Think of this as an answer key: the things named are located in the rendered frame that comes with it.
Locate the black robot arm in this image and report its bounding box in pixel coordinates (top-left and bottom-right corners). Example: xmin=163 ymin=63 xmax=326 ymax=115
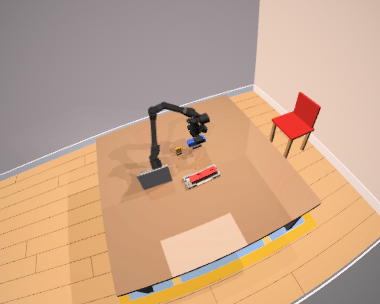
xmin=148 ymin=102 xmax=210 ymax=170

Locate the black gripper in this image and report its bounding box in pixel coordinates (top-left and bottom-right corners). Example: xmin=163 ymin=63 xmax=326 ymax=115
xmin=187 ymin=125 xmax=204 ymax=144

